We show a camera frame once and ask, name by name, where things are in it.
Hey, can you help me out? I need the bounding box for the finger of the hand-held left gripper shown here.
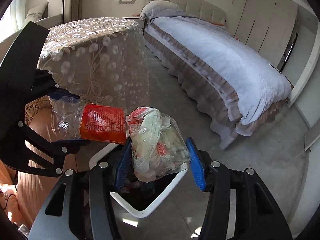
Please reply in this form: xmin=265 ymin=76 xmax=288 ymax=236
xmin=15 ymin=121 xmax=92 ymax=178
xmin=30 ymin=70 xmax=81 ymax=103

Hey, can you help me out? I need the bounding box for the clear red printed plastic bag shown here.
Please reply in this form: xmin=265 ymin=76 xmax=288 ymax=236
xmin=126 ymin=107 xmax=192 ymax=183

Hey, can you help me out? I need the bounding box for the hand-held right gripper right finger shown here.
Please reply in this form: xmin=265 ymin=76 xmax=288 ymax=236
xmin=186 ymin=137 xmax=293 ymax=240

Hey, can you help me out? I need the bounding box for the grey blue duvet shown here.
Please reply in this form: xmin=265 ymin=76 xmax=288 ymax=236
xmin=145 ymin=15 xmax=292 ymax=131

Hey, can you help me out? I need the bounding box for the thin dark cable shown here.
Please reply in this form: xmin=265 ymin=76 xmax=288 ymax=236
xmin=0 ymin=194 xmax=18 ymax=211

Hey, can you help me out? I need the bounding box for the beige throw pillow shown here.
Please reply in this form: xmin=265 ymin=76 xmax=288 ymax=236
xmin=25 ymin=2 xmax=49 ymax=23

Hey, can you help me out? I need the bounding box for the round table with floral tablecloth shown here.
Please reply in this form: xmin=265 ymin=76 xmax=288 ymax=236
xmin=25 ymin=17 xmax=152 ymax=155

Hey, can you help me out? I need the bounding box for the white trash bin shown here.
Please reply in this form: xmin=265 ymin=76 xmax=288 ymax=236
xmin=89 ymin=137 xmax=189 ymax=218

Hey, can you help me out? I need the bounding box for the beige wardrobe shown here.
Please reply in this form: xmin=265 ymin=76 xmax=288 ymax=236
xmin=234 ymin=0 xmax=299 ymax=56

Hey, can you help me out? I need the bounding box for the beige window seat cushion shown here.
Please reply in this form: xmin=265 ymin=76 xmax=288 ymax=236
xmin=32 ymin=15 xmax=66 ymax=27

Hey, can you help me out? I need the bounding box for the grey bed pillow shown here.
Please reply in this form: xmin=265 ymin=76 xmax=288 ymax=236
xmin=139 ymin=0 xmax=184 ymax=22

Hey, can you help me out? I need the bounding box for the beige upholstered bed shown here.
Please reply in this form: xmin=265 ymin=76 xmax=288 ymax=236
xmin=141 ymin=0 xmax=293 ymax=151

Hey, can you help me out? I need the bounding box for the crushed bottle with red label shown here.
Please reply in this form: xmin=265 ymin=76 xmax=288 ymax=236
xmin=50 ymin=94 xmax=127 ymax=145

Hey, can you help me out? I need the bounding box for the white door frame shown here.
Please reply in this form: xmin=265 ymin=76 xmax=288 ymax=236
xmin=291 ymin=5 xmax=320 ymax=101

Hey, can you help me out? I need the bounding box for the white sheer curtain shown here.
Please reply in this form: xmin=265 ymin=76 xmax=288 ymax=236
xmin=2 ymin=0 xmax=31 ymax=31

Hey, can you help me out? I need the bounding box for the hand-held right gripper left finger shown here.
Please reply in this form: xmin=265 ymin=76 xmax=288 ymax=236
xmin=29 ymin=139 xmax=133 ymax=240

